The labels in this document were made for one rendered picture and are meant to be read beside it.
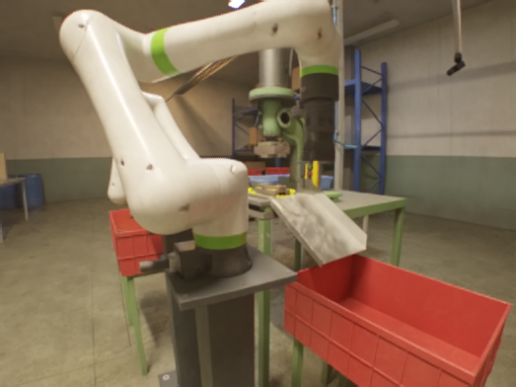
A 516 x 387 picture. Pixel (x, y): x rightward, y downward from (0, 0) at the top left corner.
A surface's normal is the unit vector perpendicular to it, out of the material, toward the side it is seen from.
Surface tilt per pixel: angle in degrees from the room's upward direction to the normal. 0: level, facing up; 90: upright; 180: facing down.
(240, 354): 90
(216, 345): 90
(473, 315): 90
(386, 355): 90
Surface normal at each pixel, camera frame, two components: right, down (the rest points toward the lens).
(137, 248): 0.55, 0.11
